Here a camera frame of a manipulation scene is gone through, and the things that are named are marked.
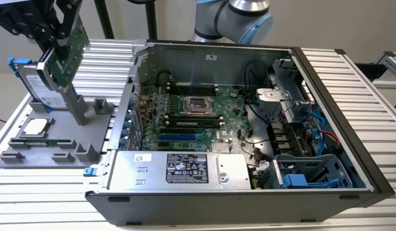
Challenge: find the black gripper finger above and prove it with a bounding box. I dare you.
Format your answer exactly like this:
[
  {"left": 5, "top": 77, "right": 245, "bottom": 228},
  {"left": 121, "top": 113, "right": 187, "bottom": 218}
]
[
  {"left": 53, "top": 0, "right": 83, "bottom": 64},
  {"left": 31, "top": 20, "right": 59, "bottom": 46}
]

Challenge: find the green graphics card black shroud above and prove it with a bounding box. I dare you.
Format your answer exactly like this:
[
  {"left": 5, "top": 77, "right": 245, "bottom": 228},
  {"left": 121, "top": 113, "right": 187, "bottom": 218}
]
[{"left": 35, "top": 13, "right": 90, "bottom": 91}]

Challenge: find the black stand pole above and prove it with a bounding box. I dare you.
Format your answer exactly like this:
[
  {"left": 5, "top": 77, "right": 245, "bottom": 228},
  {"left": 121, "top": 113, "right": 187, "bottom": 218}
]
[
  {"left": 93, "top": 0, "right": 115, "bottom": 39},
  {"left": 145, "top": 2, "right": 158, "bottom": 40}
]

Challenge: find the hard disk in blue carrier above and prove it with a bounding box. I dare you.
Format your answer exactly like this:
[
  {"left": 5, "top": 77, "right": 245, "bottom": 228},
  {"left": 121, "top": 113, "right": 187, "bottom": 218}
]
[{"left": 6, "top": 56, "right": 77, "bottom": 113}]

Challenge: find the silver CPU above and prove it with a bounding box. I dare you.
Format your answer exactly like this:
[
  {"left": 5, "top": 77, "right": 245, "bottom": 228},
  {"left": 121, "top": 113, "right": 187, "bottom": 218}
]
[{"left": 18, "top": 117, "right": 55, "bottom": 139}]

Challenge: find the green RAM stick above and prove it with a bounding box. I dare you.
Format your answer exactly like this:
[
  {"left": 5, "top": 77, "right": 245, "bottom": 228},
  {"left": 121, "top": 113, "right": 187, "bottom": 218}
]
[{"left": 10, "top": 137, "right": 71, "bottom": 147}]

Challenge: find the grey plastic parts rack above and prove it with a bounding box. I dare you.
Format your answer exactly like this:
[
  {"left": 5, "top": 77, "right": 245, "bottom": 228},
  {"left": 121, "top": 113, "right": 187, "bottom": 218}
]
[{"left": 0, "top": 85, "right": 119, "bottom": 168}]

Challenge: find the CPU socket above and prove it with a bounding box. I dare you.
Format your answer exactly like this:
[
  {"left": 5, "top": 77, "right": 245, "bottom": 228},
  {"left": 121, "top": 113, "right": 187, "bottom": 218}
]
[{"left": 181, "top": 95, "right": 213, "bottom": 114}]

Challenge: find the long black expansion slot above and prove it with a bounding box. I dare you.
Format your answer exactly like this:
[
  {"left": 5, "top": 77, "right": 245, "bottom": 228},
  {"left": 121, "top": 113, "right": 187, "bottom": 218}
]
[{"left": 158, "top": 128, "right": 197, "bottom": 135}]

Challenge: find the dark RAM stick white label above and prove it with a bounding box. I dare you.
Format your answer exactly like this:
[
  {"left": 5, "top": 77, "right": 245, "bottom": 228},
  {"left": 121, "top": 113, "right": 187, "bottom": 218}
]
[{"left": 167, "top": 119, "right": 219, "bottom": 128}]

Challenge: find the blue expansion slot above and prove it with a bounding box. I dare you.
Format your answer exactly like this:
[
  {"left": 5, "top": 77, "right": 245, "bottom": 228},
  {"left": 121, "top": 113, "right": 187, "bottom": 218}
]
[{"left": 157, "top": 134, "right": 198, "bottom": 143}]

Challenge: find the green motherboard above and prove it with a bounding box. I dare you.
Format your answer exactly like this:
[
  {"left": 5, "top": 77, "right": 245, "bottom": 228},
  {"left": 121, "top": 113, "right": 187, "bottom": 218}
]
[{"left": 133, "top": 81, "right": 253, "bottom": 153}]

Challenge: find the silver power supply unit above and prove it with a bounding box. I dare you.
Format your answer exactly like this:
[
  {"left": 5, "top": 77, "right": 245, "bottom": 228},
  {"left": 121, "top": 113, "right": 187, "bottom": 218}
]
[{"left": 106, "top": 150, "right": 251, "bottom": 191}]

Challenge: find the silver chipset heatsink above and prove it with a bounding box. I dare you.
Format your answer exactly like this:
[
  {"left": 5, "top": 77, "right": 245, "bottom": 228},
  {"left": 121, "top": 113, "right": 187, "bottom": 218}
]
[{"left": 213, "top": 141, "right": 231, "bottom": 153}]

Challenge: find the silver metal drive cage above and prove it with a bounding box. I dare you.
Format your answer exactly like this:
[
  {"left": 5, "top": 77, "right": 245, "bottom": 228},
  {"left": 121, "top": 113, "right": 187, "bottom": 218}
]
[{"left": 254, "top": 58, "right": 315, "bottom": 124}]

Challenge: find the black fan housing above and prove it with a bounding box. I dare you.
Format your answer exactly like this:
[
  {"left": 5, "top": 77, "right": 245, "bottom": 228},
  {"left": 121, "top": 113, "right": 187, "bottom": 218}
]
[{"left": 267, "top": 121, "right": 303, "bottom": 155}]

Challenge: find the grey open PC case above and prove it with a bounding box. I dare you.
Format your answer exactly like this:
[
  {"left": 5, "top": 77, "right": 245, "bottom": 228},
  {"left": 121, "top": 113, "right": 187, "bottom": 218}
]
[{"left": 83, "top": 38, "right": 396, "bottom": 227}]

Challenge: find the blue plastic bay block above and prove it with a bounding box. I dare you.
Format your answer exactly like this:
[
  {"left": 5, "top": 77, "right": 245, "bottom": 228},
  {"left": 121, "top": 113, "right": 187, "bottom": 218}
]
[{"left": 281, "top": 173, "right": 307, "bottom": 189}]

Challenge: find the grey plastic disk bay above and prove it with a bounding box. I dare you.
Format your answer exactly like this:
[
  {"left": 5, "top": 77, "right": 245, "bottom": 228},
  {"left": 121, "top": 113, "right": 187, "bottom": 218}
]
[{"left": 259, "top": 154, "right": 357, "bottom": 190}]

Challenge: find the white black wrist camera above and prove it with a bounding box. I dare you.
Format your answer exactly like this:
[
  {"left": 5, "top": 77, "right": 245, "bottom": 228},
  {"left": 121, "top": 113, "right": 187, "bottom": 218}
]
[{"left": 0, "top": 0, "right": 41, "bottom": 46}]

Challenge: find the black looped power cable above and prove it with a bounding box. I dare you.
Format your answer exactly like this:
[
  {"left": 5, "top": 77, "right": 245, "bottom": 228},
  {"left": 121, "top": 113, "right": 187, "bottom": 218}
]
[{"left": 155, "top": 70, "right": 171, "bottom": 85}]

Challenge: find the blue wire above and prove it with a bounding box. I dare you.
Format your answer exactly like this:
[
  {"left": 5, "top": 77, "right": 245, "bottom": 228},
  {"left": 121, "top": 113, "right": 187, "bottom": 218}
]
[{"left": 303, "top": 108, "right": 326, "bottom": 155}]

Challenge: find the red wire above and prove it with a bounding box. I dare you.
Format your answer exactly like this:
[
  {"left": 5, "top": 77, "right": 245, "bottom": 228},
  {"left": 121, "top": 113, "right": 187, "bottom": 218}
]
[{"left": 318, "top": 129, "right": 342, "bottom": 146}]

